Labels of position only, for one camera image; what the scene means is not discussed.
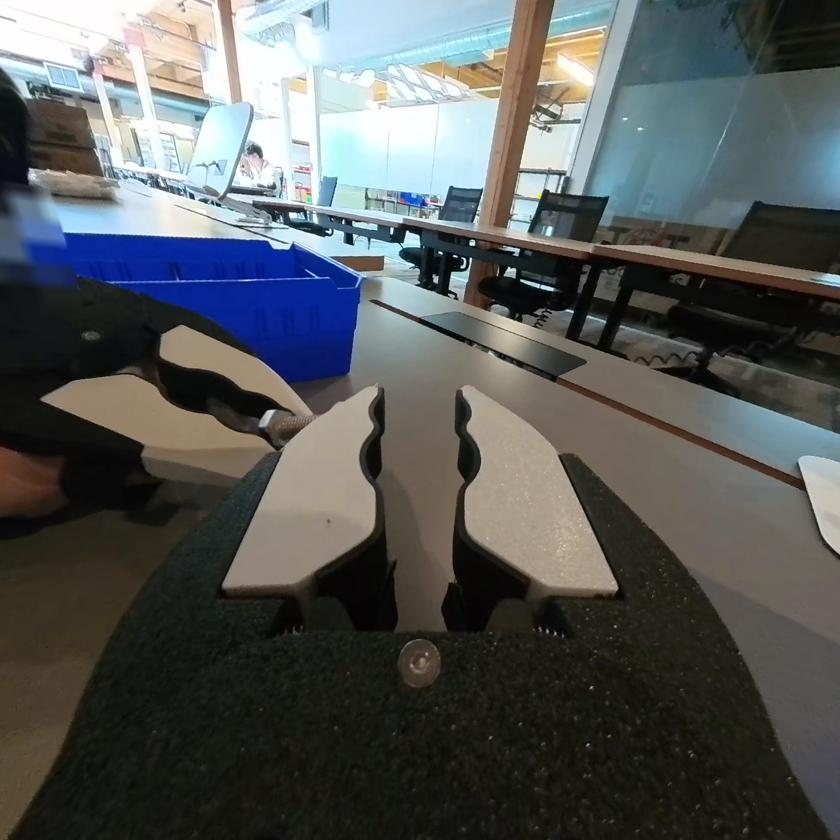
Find wooden top desk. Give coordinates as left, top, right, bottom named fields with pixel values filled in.
left=252, top=199, right=406, bottom=253
left=402, top=217, right=598, bottom=342
left=591, top=241, right=840, bottom=358

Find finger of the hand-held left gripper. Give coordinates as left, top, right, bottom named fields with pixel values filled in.
left=39, top=371, right=286, bottom=487
left=156, top=325, right=319, bottom=417

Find black office chair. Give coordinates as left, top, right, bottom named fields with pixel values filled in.
left=478, top=190, right=610, bottom=332
left=399, top=185, right=484, bottom=293
left=289, top=176, right=339, bottom=237
left=666, top=200, right=840, bottom=398

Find person's left hand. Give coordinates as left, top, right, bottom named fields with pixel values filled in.
left=0, top=453, right=68, bottom=521

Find wooden pillar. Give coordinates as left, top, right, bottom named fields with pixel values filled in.
left=462, top=0, right=557, bottom=309

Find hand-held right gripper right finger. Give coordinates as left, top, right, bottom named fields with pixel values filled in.
left=454, top=385, right=622, bottom=599

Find black cable hatch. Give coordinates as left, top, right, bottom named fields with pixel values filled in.
left=419, top=311, right=588, bottom=379

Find wooden framed acrylic sign stand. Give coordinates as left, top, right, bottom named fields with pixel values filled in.
left=797, top=455, right=840, bottom=560

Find cardboard boxes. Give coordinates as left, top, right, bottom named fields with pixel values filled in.
left=25, top=98, right=105, bottom=178

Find steel hex bolt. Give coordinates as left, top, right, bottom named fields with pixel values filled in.
left=258, top=409, right=319, bottom=450

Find clear plastic bags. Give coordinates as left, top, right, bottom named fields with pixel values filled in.
left=29, top=167, right=121, bottom=199

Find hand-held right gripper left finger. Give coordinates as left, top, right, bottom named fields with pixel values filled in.
left=222, top=384, right=388, bottom=598

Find blue plastic bin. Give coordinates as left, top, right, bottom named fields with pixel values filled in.
left=62, top=231, right=364, bottom=383

